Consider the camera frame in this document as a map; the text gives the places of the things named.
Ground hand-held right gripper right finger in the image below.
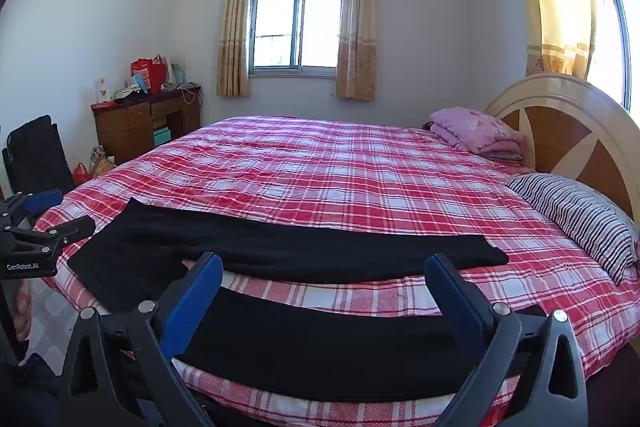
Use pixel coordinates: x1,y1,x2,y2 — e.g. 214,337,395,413
424,252,590,427

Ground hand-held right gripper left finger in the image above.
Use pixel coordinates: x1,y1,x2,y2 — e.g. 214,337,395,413
57,251,224,427

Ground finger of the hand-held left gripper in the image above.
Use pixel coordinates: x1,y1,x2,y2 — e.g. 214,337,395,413
0,188,64,233
15,215,96,258

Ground black pants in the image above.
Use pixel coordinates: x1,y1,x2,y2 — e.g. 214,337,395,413
67,197,548,403

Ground person's left forearm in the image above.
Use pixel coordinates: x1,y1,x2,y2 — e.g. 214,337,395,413
0,349,66,427

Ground person's left hand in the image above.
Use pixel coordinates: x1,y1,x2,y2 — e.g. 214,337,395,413
11,279,35,344

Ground red plastic bag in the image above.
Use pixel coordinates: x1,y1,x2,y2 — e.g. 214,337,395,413
71,163,96,186

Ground black suitcase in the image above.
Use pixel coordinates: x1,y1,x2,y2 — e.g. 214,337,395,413
1,114,76,195

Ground patterned shopping bag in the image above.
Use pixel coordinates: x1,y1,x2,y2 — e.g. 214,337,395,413
90,144,118,180

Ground brown wooden desk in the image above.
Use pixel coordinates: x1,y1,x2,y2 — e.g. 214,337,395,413
91,84,203,165

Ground striped pillow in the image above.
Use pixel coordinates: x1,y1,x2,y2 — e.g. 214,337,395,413
505,173,640,286

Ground red gift bag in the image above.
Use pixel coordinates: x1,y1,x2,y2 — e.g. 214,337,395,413
131,54,167,95

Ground bed with red plaid sheet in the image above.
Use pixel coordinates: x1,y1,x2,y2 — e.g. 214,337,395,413
32,114,640,427

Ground pink folded blanket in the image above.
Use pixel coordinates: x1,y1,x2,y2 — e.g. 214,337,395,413
429,107,531,165

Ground white and green bag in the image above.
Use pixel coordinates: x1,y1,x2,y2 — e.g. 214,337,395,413
167,59,189,88

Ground wooden bed headboard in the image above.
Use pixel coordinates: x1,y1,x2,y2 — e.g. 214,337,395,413
482,73,640,220

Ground beige floral curtain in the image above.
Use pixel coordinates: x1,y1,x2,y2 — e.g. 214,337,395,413
216,0,258,98
335,0,378,102

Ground sliding window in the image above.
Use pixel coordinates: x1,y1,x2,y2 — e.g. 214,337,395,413
248,0,349,78

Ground large bright window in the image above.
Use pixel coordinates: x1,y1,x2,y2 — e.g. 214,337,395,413
575,0,640,112

